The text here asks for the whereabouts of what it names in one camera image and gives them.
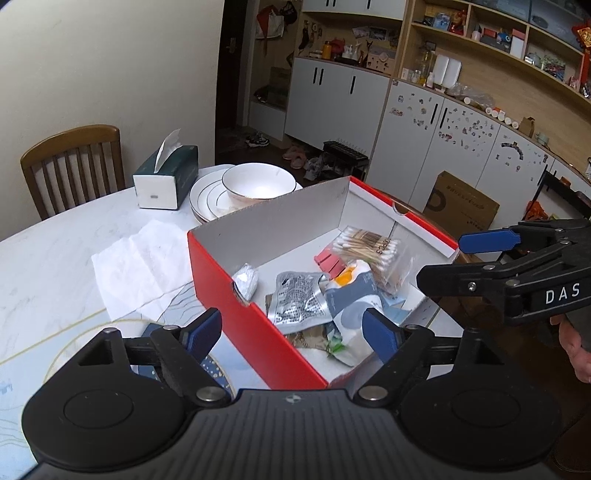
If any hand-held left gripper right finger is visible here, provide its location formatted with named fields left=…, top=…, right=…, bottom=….
left=353, top=308, right=505, bottom=408

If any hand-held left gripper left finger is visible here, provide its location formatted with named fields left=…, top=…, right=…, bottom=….
left=76, top=308, right=232, bottom=408

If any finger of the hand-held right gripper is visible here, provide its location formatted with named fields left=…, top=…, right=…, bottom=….
left=459, top=218, right=591, bottom=254
left=416, top=244, right=591, bottom=315

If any red cardboard box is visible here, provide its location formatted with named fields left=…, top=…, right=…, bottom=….
left=187, top=175, right=461, bottom=391

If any white bag with grey label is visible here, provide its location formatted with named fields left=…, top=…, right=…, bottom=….
left=322, top=260, right=385, bottom=367

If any small silvery packet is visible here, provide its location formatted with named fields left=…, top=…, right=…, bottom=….
left=232, top=263, right=260, bottom=304

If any cotton swab bag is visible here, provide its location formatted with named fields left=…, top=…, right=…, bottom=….
left=329, top=225, right=413, bottom=295

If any pink binder clip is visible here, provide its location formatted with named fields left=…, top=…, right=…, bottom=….
left=313, top=248, right=348, bottom=277

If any silver foil packet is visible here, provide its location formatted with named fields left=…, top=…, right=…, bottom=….
left=267, top=271, right=332, bottom=336

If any person's right hand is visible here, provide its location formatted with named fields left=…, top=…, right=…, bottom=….
left=558, top=318, right=591, bottom=385

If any brown cardboard box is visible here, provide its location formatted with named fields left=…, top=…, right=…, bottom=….
left=423, top=171, right=501, bottom=232

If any white paper tissue sheet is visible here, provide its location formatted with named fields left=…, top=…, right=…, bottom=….
left=91, top=219, right=195, bottom=320

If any white plate stack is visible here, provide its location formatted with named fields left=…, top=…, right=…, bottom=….
left=189, top=164, right=304, bottom=226

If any white bowl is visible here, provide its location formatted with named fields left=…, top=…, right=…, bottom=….
left=221, top=162, right=297, bottom=200

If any green and white tissue box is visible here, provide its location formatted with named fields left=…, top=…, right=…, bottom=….
left=132, top=128, right=199, bottom=210

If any black shoe rack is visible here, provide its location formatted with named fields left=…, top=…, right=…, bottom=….
left=321, top=140, right=369, bottom=179

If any wooden chair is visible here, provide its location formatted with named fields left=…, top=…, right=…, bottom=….
left=20, top=124, right=127, bottom=222

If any red hanging bag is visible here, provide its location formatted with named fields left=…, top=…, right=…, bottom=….
left=256, top=4, right=286, bottom=41

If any wooden wall shelf unit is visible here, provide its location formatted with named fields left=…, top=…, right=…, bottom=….
left=396, top=0, right=591, bottom=154

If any white wall cabinet unit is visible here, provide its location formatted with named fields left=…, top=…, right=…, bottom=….
left=283, top=57, right=591, bottom=241

